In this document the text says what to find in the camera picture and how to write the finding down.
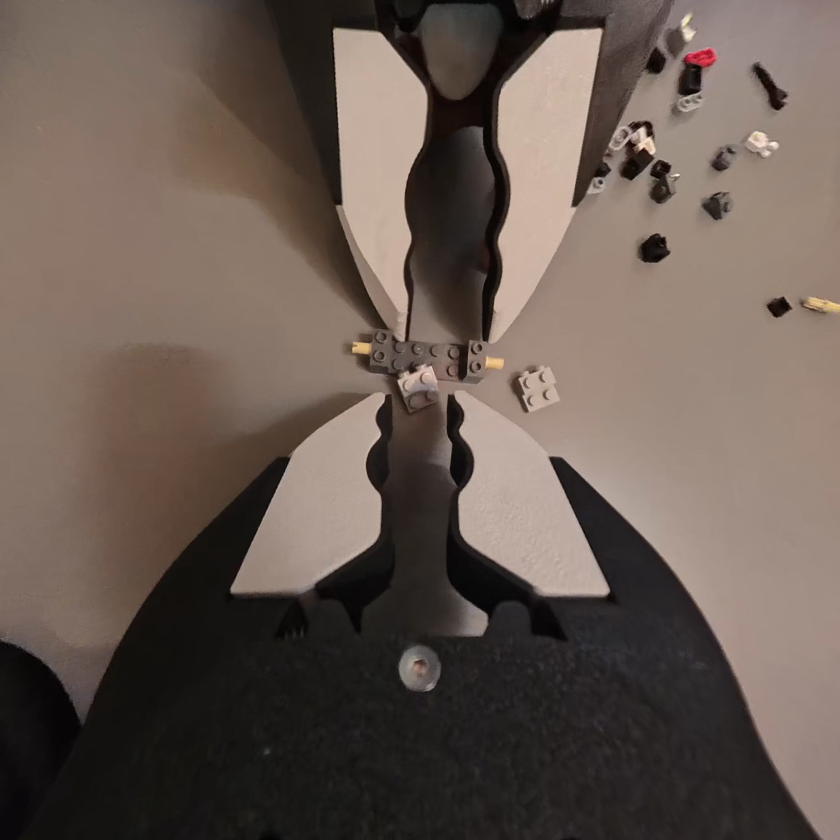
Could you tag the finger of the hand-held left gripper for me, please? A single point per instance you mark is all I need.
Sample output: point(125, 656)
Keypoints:
point(374, 164)
point(544, 164)

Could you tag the scattered small toy bricks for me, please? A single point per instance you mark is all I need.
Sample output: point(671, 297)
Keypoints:
point(654, 248)

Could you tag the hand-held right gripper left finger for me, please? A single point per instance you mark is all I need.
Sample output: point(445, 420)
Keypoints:
point(308, 518)

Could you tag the black mesh wrist rest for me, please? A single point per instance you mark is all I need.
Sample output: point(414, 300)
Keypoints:
point(33, 754)

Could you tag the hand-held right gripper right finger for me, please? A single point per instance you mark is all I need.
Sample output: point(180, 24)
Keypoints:
point(525, 518)

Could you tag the dark grey brick assembly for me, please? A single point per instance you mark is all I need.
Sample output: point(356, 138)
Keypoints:
point(420, 358)

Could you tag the grey desk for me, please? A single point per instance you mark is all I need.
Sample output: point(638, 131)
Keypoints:
point(131, 295)

